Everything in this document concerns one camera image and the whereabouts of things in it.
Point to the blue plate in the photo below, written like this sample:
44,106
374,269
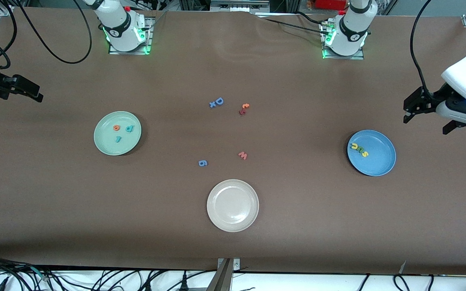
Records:
378,161

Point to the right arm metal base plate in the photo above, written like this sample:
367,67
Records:
115,52

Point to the red letter w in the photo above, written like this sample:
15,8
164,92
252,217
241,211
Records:
242,155

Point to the white paper tag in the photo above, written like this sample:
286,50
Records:
403,267

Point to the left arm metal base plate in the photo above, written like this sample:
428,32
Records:
344,57

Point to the red box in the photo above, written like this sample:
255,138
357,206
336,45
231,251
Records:
330,4

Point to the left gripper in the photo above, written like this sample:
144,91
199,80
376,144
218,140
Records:
432,98

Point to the metal table edge bracket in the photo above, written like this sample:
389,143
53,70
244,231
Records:
223,279

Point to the pale green plate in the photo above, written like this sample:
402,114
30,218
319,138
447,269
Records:
107,141

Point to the blue letter g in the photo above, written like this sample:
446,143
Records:
202,163

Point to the aluminium frame rail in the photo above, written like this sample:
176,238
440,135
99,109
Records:
239,5

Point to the blue letter D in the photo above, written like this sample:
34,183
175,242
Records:
219,101

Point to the teal letter p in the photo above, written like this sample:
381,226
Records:
130,129

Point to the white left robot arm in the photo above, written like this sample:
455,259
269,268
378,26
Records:
352,32

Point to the beige plate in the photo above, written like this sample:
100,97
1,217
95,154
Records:
233,206

